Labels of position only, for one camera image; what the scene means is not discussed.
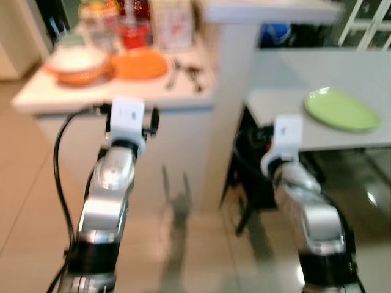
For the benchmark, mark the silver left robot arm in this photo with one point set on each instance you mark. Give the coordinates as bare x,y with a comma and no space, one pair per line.
107,195

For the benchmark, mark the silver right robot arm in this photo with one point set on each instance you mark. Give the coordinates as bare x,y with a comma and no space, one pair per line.
311,213

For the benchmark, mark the white kitchen counter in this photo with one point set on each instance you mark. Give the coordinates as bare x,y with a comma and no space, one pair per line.
177,140

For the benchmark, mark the metal fork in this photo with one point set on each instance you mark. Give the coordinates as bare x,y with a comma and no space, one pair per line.
173,76

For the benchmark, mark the orange plate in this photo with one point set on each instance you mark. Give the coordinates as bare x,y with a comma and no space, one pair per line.
140,64

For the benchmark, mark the metal spoon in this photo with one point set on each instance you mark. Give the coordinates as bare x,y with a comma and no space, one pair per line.
194,76

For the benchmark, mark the orange bowl white inside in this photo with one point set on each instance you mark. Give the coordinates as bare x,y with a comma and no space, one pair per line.
79,76

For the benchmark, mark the red cup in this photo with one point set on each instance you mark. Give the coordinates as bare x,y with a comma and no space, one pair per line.
134,35

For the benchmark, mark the white printed carton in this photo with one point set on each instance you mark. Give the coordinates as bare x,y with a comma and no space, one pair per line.
173,27

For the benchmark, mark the clear glass jar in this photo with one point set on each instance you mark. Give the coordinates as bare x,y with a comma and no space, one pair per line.
99,27

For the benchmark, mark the white table black legs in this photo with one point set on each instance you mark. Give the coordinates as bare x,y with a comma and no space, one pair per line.
287,73

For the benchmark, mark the green plate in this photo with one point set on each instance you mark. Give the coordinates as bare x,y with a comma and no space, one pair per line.
339,110

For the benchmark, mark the white glass door cabinet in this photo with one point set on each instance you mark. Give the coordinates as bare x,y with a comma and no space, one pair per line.
366,21

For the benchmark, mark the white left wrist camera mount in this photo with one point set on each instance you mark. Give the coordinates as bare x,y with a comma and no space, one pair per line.
127,116

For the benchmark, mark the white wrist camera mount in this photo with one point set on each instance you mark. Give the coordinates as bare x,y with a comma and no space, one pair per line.
127,116
288,131

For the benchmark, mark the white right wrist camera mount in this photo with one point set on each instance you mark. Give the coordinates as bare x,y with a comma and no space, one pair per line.
288,131

